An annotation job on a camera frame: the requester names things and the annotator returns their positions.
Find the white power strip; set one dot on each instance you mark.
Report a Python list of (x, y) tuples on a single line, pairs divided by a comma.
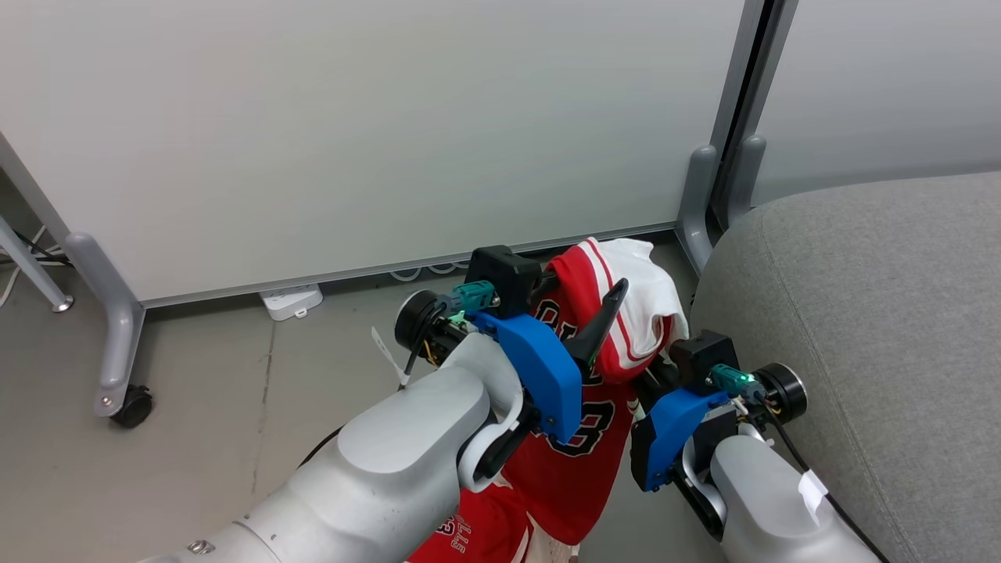
[(291, 301)]

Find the grey partition leg with caster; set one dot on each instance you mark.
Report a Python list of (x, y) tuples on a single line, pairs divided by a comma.
[(117, 313)]

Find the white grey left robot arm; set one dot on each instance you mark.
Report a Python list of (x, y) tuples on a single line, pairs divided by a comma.
[(391, 469)]

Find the large white partition panel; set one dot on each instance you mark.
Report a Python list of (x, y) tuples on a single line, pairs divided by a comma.
[(352, 133)]

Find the black caster wheel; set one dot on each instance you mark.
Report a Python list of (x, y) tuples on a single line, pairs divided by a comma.
[(133, 407)]

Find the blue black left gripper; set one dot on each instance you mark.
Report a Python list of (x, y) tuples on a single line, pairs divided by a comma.
[(539, 367)]

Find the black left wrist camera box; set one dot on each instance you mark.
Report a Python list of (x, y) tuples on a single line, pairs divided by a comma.
[(504, 275)]

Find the white zip tie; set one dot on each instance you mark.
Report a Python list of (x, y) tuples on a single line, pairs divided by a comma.
[(389, 356)]

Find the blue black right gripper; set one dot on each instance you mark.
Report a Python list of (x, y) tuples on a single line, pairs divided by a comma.
[(676, 430)]

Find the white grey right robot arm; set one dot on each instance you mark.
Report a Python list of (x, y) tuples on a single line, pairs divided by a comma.
[(770, 508)]

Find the grey partition foot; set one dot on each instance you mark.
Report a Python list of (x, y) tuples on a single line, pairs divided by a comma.
[(747, 176), (696, 203)]

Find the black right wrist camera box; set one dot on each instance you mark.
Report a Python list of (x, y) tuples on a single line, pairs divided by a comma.
[(704, 352)]

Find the grey fabric sofa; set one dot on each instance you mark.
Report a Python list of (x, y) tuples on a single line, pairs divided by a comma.
[(884, 352)]

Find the red basketball jersey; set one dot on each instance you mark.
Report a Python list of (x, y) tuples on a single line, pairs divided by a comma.
[(583, 477)]

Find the grey metal table leg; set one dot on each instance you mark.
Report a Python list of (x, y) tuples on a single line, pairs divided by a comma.
[(31, 274)]

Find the white garment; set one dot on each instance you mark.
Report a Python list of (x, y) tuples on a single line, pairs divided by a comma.
[(653, 301)]

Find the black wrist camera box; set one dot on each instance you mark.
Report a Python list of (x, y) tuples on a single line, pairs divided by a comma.
[(504, 275), (704, 352)]

